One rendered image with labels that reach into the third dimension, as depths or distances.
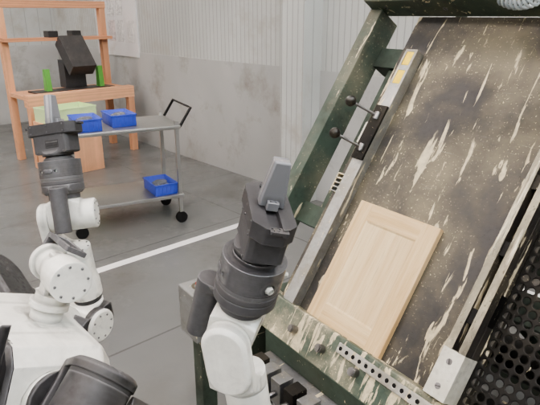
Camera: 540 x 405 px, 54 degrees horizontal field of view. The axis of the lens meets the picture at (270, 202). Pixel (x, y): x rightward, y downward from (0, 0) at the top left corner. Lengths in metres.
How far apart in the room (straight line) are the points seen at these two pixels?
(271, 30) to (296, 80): 0.80
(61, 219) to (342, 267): 0.91
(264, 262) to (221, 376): 0.19
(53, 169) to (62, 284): 0.38
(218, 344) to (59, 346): 0.26
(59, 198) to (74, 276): 0.32
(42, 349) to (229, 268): 0.31
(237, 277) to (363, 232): 1.09
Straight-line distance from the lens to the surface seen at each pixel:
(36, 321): 0.94
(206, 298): 0.74
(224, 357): 0.74
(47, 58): 10.56
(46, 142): 1.22
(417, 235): 1.62
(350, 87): 2.05
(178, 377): 2.99
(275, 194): 0.64
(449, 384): 1.42
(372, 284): 1.65
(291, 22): 5.16
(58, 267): 0.87
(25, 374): 0.84
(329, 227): 1.78
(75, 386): 0.76
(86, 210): 1.20
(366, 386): 1.56
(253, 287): 0.67
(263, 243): 0.62
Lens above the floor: 1.80
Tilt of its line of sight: 19 degrees down
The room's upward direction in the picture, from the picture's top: straight up
